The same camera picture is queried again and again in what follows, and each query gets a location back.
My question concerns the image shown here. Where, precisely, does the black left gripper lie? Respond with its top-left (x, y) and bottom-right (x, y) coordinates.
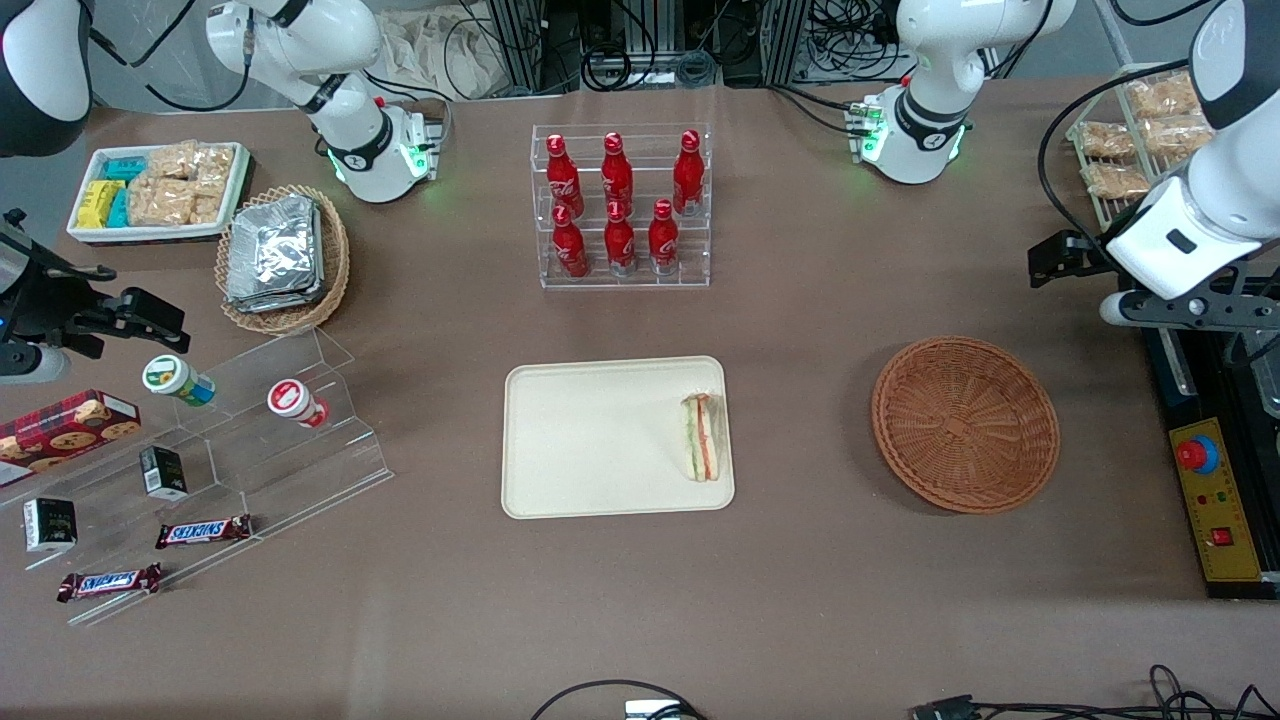
top-left (1028, 230), bottom-right (1280, 331)

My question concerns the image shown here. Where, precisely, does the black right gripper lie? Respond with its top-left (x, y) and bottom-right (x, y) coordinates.
top-left (0, 208), bottom-right (192, 359)

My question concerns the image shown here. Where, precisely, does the plastic-wrapped triangle sandwich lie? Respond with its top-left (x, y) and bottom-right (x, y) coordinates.
top-left (680, 392), bottom-right (724, 484)

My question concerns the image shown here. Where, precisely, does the white rectangular snack tray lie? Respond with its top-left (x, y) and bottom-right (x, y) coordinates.
top-left (66, 142), bottom-right (252, 247)

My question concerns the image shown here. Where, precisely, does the tan wicker basket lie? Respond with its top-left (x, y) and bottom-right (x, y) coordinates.
top-left (215, 185), bottom-right (352, 336)

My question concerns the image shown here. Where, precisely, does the round brown wicker basket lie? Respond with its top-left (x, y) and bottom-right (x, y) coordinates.
top-left (871, 336), bottom-right (1062, 516)

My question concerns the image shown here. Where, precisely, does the beige rectangular serving tray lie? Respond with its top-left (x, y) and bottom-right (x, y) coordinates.
top-left (501, 356), bottom-right (736, 521)

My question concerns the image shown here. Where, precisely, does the green-lidded cup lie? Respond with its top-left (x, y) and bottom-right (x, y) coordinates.
top-left (141, 354), bottom-right (217, 408)

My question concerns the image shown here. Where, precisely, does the bagged bread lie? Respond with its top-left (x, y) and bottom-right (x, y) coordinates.
top-left (1140, 115), bottom-right (1218, 162)
top-left (1084, 162), bottom-right (1153, 200)
top-left (1125, 75), bottom-right (1200, 120)
top-left (1079, 121), bottom-right (1139, 160)

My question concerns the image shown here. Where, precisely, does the yellow snack packet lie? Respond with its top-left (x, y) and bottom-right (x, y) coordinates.
top-left (77, 180), bottom-right (125, 230)

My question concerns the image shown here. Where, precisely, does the silver foil packet stack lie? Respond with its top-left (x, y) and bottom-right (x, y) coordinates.
top-left (224, 194), bottom-right (325, 314)

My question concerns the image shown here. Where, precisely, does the red tartan cookie box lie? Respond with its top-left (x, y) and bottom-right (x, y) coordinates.
top-left (0, 389), bottom-right (142, 475)

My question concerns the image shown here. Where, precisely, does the small black carton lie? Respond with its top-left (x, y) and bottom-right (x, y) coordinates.
top-left (138, 445), bottom-right (190, 502)
top-left (22, 496), bottom-right (79, 554)

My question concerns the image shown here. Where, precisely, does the red-lidded cup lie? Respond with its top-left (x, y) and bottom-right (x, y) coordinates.
top-left (266, 378), bottom-right (332, 430)

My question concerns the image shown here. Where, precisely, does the clear acrylic step display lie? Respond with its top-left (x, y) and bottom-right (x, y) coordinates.
top-left (0, 325), bottom-right (395, 629)

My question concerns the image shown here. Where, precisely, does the brown Snickers bar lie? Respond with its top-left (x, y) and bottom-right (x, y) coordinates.
top-left (56, 563), bottom-right (164, 604)
top-left (154, 514), bottom-right (254, 551)

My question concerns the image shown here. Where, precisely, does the red emergency stop button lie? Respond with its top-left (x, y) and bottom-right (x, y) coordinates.
top-left (1176, 434), bottom-right (1222, 477)

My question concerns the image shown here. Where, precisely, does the black yellow control box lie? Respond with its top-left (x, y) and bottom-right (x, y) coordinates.
top-left (1146, 325), bottom-right (1280, 602)

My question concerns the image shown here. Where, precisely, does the clear acrylic bottle rack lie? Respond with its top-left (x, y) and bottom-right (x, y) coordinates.
top-left (530, 123), bottom-right (712, 291)

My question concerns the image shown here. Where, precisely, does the red cola bottle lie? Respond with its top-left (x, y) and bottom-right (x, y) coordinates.
top-left (601, 132), bottom-right (635, 211)
top-left (604, 200), bottom-right (638, 277)
top-left (648, 198), bottom-right (681, 276)
top-left (545, 134), bottom-right (585, 217)
top-left (672, 130), bottom-right (706, 217)
top-left (552, 205), bottom-right (591, 280)

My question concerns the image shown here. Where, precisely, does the beige cloth bag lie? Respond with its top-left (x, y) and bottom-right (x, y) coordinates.
top-left (378, 6), bottom-right (506, 101)

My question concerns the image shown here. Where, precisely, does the white wire rack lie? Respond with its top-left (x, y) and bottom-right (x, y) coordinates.
top-left (1064, 62), bottom-right (1216, 236)

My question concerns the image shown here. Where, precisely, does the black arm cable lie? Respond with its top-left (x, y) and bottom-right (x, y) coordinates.
top-left (1037, 58), bottom-right (1201, 263)

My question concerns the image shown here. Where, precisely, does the aluminium frame post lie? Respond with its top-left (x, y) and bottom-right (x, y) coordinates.
top-left (760, 0), bottom-right (813, 87)
top-left (486, 0), bottom-right (547, 93)

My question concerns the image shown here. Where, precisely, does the coiled black cable bundle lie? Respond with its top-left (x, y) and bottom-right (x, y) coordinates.
top-left (580, 40), bottom-right (723, 93)

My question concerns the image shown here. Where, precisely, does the black cable with connector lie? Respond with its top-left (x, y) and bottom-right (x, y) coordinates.
top-left (908, 663), bottom-right (1280, 720)

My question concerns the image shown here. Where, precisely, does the black looped cable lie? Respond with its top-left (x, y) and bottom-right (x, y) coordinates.
top-left (528, 679), bottom-right (706, 720)

